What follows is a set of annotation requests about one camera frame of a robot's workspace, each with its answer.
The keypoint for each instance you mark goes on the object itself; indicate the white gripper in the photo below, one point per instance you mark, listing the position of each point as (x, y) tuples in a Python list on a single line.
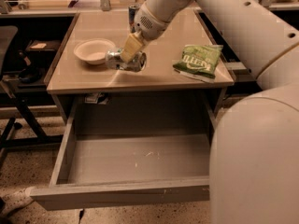
[(149, 25)]

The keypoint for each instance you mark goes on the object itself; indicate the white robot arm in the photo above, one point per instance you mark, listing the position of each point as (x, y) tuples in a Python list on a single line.
[(254, 158)]

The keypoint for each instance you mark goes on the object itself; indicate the tall Red Bull can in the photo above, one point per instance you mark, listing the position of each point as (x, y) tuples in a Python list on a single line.
[(132, 11)]

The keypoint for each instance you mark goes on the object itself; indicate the grey counter cabinet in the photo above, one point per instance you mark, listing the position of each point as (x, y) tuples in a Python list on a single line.
[(70, 75)]

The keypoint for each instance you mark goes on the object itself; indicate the grey open drawer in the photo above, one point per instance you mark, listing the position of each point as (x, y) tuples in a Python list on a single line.
[(135, 150)]

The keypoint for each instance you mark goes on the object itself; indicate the white paper bowl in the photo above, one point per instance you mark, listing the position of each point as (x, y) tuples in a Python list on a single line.
[(93, 51)]

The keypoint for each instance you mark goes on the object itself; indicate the green chip bag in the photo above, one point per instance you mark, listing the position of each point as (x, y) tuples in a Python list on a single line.
[(199, 62)]

